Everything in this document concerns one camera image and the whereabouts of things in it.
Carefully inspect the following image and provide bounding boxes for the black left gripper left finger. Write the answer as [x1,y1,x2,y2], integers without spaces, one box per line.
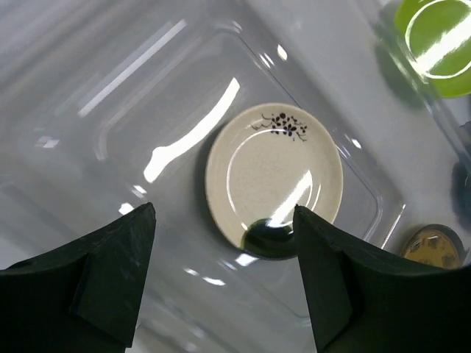
[1,202,156,348]

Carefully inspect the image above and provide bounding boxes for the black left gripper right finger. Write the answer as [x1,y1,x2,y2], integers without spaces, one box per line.
[293,206,470,352]

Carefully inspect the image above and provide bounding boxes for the yellow patterned plate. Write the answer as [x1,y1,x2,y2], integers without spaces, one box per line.
[400,224,467,270]

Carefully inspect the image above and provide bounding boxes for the cream plate with black flowers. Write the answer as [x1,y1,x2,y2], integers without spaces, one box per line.
[205,103,344,260]

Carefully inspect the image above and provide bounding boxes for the clear plastic bin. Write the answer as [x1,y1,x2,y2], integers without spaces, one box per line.
[1,1,470,352]

